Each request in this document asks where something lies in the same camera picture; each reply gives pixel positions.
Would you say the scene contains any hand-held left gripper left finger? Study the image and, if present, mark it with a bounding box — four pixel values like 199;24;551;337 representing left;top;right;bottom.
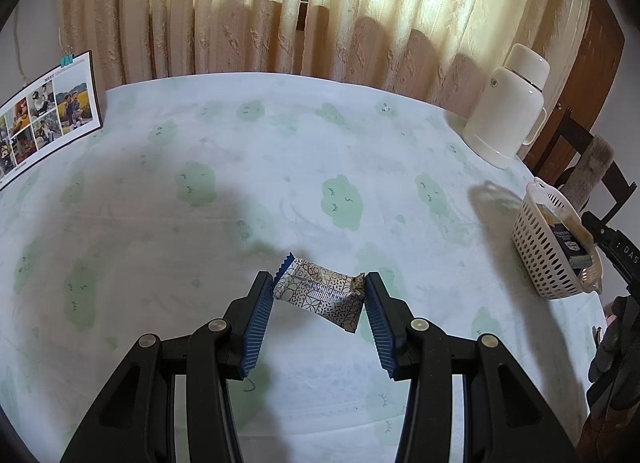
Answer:
60;270;275;463

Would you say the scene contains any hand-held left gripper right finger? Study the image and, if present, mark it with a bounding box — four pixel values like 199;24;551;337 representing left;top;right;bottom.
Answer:
364;271;581;463

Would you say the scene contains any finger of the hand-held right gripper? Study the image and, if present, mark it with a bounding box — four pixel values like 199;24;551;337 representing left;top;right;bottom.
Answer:
581;212;621;256

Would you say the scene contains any white plastic basket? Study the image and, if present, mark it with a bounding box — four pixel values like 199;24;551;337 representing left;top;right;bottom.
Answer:
511;177;604;300

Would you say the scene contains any patterned snack bar wrapper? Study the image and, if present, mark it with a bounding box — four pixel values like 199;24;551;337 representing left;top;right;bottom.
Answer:
271;253;368;333

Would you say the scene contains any person's right hand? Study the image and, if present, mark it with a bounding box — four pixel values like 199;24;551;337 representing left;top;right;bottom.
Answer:
587;293;640;424

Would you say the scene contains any grey fuzzy cloth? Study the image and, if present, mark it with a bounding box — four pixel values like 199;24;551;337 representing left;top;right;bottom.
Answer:
567;136;613;211

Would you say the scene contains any dark wooden chair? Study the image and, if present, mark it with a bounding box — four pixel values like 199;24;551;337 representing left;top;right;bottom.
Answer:
522;106;636;229

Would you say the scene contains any white thermos jug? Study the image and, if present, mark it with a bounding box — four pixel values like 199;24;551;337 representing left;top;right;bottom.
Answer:
461;43;551;170

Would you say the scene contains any brown wooden door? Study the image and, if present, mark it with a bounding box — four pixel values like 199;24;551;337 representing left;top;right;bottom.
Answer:
520;0;626;164

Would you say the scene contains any photo collage board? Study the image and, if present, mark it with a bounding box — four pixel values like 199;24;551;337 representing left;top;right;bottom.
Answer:
0;50;104;191

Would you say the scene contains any beige patterned curtain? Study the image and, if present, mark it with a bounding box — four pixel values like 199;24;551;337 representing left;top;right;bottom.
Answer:
57;0;596;119

